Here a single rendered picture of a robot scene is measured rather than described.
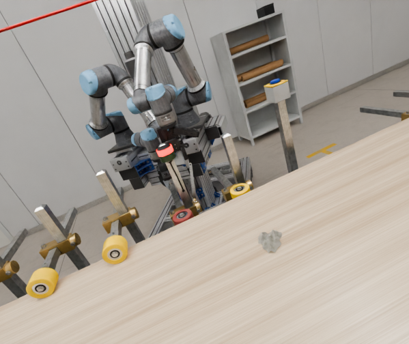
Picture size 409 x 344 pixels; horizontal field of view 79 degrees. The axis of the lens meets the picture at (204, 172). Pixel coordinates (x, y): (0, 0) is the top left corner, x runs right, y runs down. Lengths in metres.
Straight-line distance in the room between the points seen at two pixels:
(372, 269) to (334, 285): 0.09
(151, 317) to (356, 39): 5.12
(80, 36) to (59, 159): 1.56
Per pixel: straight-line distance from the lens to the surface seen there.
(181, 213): 0.98
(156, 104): 1.00
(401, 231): 0.77
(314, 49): 4.77
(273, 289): 0.65
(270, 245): 0.72
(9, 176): 4.06
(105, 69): 1.49
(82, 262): 1.19
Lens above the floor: 1.42
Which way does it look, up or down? 24 degrees down
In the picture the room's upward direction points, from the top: 21 degrees counter-clockwise
